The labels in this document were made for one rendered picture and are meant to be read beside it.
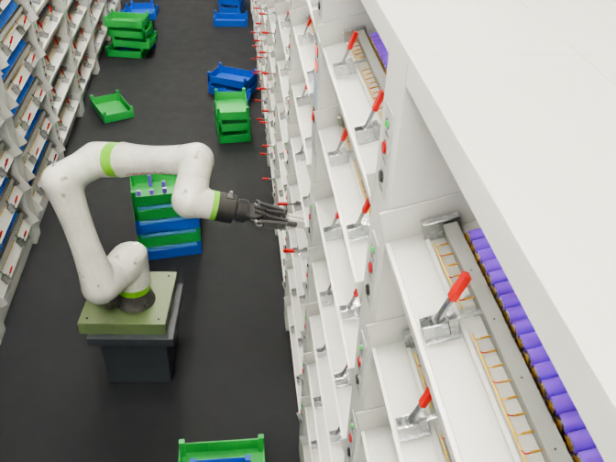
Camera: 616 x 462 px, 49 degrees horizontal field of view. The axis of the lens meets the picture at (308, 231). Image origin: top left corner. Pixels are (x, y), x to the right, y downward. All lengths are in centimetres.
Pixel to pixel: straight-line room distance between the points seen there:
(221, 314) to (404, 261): 223
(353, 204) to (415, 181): 47
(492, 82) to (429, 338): 28
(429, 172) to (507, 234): 36
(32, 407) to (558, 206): 250
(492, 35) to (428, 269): 29
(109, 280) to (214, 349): 68
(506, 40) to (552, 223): 38
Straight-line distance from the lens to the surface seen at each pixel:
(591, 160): 62
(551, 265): 48
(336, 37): 150
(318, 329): 190
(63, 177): 226
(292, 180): 248
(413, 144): 83
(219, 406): 270
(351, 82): 132
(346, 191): 136
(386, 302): 98
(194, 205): 205
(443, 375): 74
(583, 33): 92
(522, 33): 89
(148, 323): 257
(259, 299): 312
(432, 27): 87
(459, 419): 70
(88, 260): 237
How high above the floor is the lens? 209
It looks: 36 degrees down
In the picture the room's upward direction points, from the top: 2 degrees clockwise
